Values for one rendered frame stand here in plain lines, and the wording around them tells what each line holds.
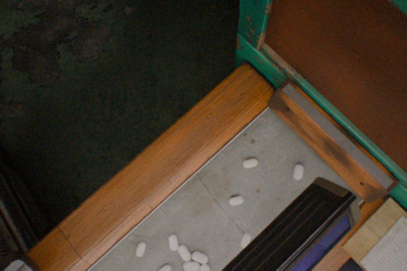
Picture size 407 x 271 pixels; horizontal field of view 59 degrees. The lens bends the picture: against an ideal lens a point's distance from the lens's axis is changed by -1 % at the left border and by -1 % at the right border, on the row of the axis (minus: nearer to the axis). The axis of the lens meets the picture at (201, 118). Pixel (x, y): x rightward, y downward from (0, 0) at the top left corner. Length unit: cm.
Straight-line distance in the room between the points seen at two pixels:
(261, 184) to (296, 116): 18
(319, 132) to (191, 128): 28
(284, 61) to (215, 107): 20
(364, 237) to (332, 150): 20
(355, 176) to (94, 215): 56
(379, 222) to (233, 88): 43
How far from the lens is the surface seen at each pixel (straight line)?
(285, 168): 87
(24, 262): 80
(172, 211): 85
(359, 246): 86
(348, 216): 52
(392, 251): 88
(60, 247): 90
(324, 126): 78
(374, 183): 79
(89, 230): 87
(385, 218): 88
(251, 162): 84
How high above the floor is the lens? 159
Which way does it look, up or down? 74 degrees down
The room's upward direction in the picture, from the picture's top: 12 degrees counter-clockwise
